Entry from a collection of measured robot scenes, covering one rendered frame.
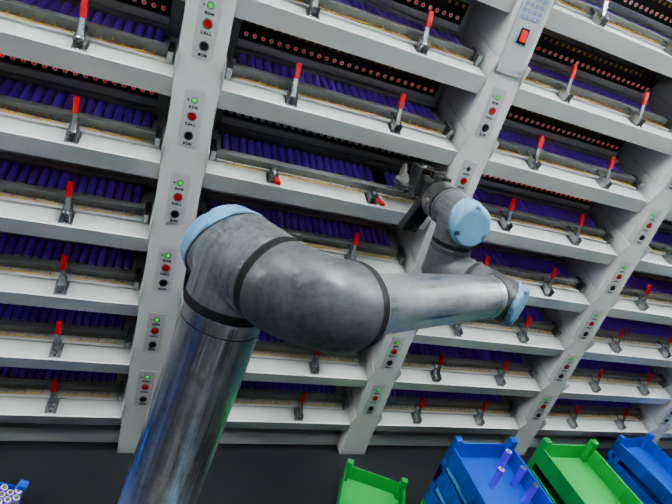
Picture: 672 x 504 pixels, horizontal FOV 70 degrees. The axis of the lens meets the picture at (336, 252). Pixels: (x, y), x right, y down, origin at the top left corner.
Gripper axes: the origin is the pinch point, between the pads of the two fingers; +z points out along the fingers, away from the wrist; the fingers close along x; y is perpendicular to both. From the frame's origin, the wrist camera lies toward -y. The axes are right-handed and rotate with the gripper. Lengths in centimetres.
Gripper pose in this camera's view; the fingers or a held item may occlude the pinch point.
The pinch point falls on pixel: (403, 180)
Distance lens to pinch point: 133.8
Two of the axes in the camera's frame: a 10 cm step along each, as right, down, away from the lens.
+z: -2.5, -4.4, 8.6
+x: -9.3, -1.5, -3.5
